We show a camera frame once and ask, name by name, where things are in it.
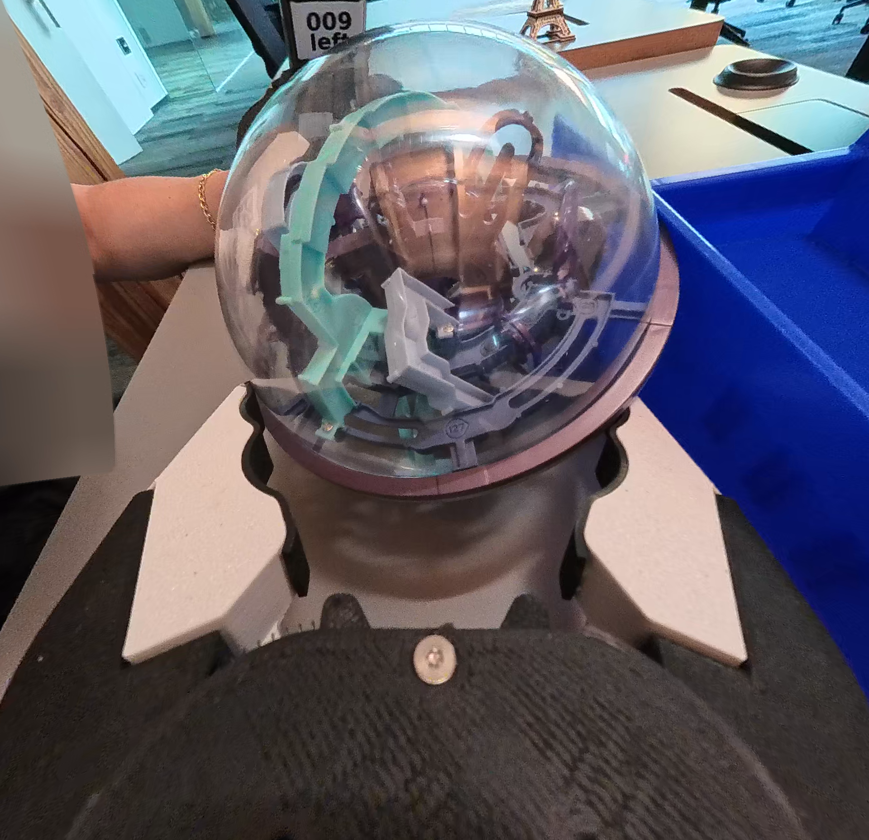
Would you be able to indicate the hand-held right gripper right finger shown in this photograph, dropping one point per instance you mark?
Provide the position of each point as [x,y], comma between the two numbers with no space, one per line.
[665,561]

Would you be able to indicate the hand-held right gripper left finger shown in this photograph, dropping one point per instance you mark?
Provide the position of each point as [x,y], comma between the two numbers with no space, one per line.
[203,555]

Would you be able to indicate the clear plastic maze ball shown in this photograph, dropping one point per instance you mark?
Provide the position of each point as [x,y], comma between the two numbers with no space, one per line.
[441,256]

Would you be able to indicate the person's left forearm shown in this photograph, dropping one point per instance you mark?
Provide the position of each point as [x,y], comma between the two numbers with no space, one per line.
[142,222]

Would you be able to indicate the blue plastic bin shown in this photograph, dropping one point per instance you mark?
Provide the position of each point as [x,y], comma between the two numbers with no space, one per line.
[774,378]

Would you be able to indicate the small tower model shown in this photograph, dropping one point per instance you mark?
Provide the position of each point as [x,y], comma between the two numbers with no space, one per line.
[546,8]

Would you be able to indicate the wooden cabinet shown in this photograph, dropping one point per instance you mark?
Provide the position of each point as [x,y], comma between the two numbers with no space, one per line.
[129,303]

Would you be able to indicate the long wooden desk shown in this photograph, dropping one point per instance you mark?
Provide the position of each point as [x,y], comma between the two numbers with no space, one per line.
[631,32]

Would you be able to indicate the black desk grommet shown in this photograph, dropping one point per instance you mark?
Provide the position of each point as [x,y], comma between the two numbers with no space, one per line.
[755,76]

